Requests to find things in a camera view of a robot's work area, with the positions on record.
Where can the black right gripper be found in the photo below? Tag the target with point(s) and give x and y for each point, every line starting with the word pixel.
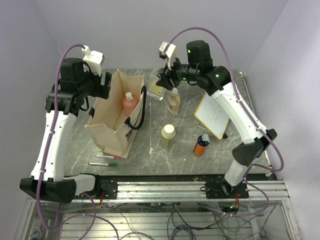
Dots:
pixel 166 82

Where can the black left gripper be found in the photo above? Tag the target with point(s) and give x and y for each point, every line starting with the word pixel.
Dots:
pixel 99 91

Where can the clear square bottle black cap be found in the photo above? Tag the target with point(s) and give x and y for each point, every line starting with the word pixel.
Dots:
pixel 153 90

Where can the amber liquid bottle white cap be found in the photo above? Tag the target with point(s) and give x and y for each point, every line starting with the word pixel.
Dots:
pixel 173 101

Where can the pink liquid bottle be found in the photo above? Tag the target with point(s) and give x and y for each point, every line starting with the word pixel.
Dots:
pixel 129 103

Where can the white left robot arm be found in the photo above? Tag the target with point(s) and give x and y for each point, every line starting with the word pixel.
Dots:
pixel 63 104

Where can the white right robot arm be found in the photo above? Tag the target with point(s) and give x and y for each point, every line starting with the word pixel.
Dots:
pixel 217 82

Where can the beige canvas tote bag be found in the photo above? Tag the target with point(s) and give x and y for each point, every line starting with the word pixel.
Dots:
pixel 111 130

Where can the pale green bottle cream cap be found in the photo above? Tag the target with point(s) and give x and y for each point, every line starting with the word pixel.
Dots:
pixel 168 135

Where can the yellow-framed small whiteboard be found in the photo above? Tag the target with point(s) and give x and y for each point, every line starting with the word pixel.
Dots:
pixel 212 116

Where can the red-capped white marker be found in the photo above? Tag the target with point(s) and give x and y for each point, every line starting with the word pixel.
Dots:
pixel 98 156

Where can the green-capped white marker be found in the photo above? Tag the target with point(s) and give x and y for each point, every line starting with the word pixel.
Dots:
pixel 102 164

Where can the orange blue pump bottle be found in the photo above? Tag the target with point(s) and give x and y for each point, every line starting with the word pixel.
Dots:
pixel 202 143

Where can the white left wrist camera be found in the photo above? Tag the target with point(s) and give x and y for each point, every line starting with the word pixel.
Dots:
pixel 94 59

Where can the aluminium mounting rail frame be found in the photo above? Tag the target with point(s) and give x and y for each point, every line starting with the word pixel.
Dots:
pixel 179 207

